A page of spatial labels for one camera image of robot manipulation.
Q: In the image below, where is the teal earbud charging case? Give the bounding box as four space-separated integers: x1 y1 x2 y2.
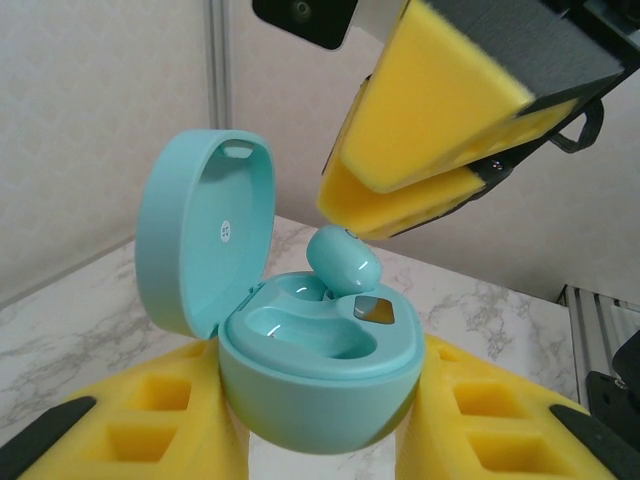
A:
134 128 427 457

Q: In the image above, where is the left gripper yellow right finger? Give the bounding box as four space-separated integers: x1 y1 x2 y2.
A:
394 332 624 480

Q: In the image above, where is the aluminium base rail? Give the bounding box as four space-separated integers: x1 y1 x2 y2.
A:
553 283 640 401

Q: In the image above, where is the teal earbud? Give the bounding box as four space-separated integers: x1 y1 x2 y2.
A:
305 224 382 295

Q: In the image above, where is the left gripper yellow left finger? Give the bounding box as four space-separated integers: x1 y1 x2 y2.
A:
0 339 251 480

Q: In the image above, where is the right gripper thin black wire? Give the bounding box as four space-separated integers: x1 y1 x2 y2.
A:
548 97 607 154

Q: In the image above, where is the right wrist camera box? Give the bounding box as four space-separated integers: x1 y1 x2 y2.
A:
252 0 404 51

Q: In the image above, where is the aluminium frame corner post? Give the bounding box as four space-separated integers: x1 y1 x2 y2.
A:
205 0 237 132

